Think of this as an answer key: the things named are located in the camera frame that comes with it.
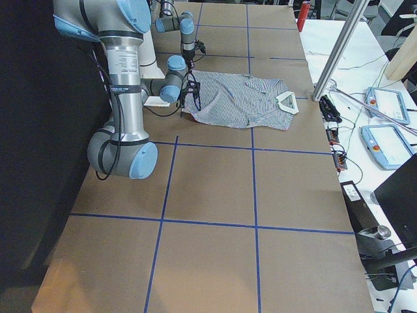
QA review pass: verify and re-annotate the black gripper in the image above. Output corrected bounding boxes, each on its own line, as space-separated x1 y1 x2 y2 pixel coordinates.
178 72 201 117
182 50 195 70

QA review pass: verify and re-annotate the black monitor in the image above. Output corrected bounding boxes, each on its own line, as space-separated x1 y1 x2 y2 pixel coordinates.
373 155 417 248

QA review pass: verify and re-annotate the navy white striped polo shirt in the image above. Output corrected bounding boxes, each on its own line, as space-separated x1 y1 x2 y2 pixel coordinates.
183 71 299 130

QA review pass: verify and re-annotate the black clamp tool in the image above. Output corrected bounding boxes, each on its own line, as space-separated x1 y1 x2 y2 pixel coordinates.
319 95 343 123

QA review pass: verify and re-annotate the blue teach pendant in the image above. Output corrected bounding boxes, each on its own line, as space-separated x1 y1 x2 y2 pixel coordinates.
360 124 414 170
366 87 410 125

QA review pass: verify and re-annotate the black orange connector strip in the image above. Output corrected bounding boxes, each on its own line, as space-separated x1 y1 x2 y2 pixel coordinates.
325 128 347 173

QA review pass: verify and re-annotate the black box white label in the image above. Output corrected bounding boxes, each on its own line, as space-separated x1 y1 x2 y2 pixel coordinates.
340 181 379 233

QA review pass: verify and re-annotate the aluminium frame post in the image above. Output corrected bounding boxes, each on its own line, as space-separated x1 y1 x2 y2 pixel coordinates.
312 0 369 102

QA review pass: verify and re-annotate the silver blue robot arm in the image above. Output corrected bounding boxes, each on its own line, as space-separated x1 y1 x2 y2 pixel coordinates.
154 1 206 70
53 1 204 180

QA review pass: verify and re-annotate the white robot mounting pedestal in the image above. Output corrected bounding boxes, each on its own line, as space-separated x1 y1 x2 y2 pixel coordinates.
137 30 170 107

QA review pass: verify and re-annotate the near blue teach pendant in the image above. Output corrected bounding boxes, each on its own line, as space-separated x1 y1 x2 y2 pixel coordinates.
360 124 414 170

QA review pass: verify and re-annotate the red cylinder bottle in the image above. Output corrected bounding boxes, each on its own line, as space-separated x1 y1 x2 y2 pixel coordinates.
296 1 311 33

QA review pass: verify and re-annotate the far blue teach pendant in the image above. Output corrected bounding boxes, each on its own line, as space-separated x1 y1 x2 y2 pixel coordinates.
366 87 410 125

